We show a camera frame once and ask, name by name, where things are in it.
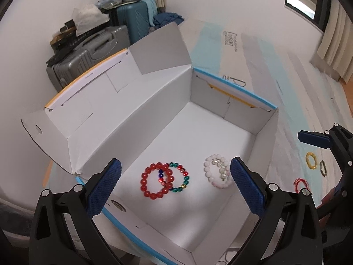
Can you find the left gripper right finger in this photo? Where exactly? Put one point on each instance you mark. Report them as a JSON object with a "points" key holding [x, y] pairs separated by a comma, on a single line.
{"points": [[287, 231]]}

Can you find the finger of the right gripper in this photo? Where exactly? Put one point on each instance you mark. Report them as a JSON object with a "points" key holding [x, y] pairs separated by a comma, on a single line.
{"points": [[321, 140]]}

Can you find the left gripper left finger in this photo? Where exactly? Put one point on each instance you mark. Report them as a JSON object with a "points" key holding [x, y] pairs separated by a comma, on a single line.
{"points": [[50, 239]]}

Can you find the red cord bracelet gold bar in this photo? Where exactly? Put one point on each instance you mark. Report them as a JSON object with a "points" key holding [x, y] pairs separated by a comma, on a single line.
{"points": [[300, 184]]}

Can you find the beige window curtain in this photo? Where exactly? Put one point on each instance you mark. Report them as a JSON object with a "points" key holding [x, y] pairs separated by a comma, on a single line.
{"points": [[334, 54]]}

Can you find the white cardboard box blue trim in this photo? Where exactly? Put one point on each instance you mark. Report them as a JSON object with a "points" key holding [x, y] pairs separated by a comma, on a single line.
{"points": [[148, 107]]}

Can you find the grey hard suitcase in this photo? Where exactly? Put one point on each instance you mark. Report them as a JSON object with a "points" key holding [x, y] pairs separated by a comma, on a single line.
{"points": [[80, 56]]}

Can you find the black items on suitcase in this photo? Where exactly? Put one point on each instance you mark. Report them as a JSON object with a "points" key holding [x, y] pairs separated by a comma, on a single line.
{"points": [[65, 42]]}

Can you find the dark blue clothes pile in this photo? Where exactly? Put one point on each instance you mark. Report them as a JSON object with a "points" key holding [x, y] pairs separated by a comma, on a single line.
{"points": [[163, 19]]}

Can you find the light blue towel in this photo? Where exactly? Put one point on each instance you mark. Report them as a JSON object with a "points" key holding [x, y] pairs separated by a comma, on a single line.
{"points": [[152, 10]]}

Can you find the white tissue bag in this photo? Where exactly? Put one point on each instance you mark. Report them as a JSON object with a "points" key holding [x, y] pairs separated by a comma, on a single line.
{"points": [[88, 18]]}

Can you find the teal hard suitcase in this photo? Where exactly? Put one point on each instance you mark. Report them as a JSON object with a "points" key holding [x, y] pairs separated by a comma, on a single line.
{"points": [[135, 17]]}

